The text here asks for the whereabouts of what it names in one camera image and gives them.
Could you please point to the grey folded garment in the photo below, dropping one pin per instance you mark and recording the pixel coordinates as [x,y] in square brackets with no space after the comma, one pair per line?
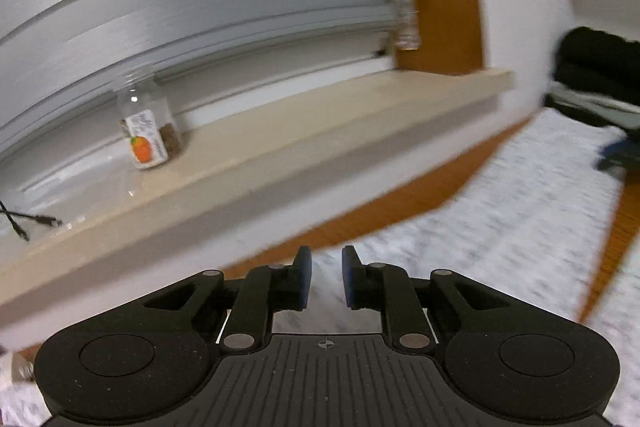
[595,109]

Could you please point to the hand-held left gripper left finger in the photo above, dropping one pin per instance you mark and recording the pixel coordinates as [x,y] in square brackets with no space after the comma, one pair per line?
[304,282]

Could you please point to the clear jar orange label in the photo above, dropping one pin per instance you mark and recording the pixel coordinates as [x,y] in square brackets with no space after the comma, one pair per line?
[147,127]

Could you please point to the black folded garment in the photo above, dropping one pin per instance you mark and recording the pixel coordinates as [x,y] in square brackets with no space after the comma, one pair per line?
[600,62]

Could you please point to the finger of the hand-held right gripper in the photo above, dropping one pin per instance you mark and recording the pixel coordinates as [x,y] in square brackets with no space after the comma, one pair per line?
[617,157]

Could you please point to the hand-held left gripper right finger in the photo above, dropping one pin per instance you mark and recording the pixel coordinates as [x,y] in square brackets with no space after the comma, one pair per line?
[349,282]

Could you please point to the beige window sill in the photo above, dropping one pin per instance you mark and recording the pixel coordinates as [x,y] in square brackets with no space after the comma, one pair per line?
[300,132]

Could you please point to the white patterned garment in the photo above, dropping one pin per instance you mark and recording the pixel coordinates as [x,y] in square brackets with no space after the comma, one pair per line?
[500,207]

